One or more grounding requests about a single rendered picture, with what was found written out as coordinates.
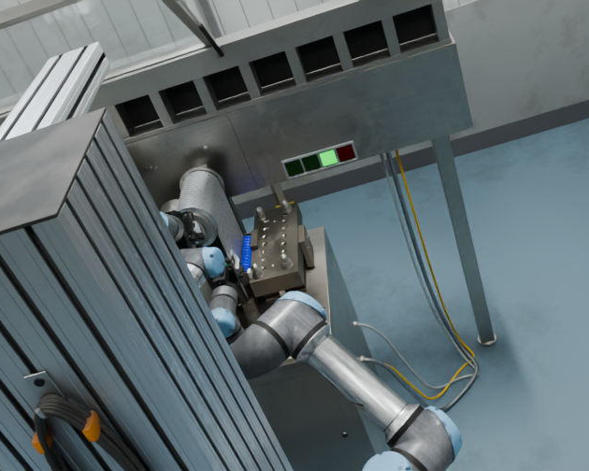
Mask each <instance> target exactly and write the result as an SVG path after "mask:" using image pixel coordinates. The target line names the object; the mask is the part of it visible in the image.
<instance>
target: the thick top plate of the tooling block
mask: <svg viewBox="0 0 589 471"><path fill-rule="evenodd" d="M290 205H291V207H292V208H293V210H292V211H291V212H290V213H287V214H284V213H283V212H282V208H281V207H276V208H273V209H270V210H267V211H265V214H266V215H267V217H266V219H264V220H263V221H258V220H257V217H256V214H254V226H253V230H256V229H258V231H259V233H260V234H259V248H258V250H252V251H251V266H252V265H253V264H258V265H259V266H260V267H261V268H262V270H263V272H264V275H263V276H262V277H261V278H258V279H256V278H253V277H252V278H250V285H251V288H252V290H253V293H254V295H255V297H258V296H262V295H266V294H270V293H276V292H280V291H283V290H287V289H291V288H294V287H298V286H302V285H304V265H303V251H302V250H301V247H300V245H299V242H298V225H301V224H302V213H301V211H300V208H299V206H298V204H297V202H296V203H292V204H290ZM282 254H286V255H287V256H288V257H289V258H290V259H291V262H292V263H293V266H292V267H291V268H289V269H282V268H281V263H280V256H281V255H282Z"/></svg>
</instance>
